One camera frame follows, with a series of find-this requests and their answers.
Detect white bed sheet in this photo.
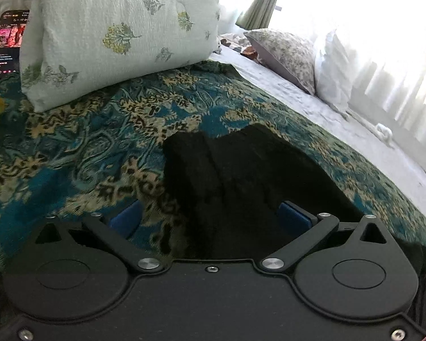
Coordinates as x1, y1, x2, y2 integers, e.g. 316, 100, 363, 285
209, 48, 426, 219

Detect black pants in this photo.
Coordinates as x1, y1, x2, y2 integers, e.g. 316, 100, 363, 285
161, 122, 426, 292

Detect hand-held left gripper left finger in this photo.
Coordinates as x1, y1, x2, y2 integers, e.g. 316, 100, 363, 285
32, 200, 164, 274

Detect large white floral pillow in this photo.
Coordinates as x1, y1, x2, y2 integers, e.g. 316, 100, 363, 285
19, 0, 221, 113

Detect blue paisley blanket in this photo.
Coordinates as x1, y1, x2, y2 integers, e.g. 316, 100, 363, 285
0, 60, 426, 286

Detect grey-green curtain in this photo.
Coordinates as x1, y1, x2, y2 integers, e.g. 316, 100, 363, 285
235, 0, 289, 31

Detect lit phone screen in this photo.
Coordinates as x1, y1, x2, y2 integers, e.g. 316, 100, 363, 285
0, 9, 31, 79

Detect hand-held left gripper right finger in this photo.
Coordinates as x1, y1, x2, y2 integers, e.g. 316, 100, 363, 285
258, 201, 397, 274

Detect small grey patterned pillow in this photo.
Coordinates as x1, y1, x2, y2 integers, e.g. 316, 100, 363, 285
243, 28, 319, 96

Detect crumpled patterned cloth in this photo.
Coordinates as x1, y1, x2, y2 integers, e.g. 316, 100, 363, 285
218, 33, 258, 59

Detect white sheer curtain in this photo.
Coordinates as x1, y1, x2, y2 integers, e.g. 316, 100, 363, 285
280, 0, 426, 160

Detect plain white pillow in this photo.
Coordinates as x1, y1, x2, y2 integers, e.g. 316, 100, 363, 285
313, 29, 356, 115

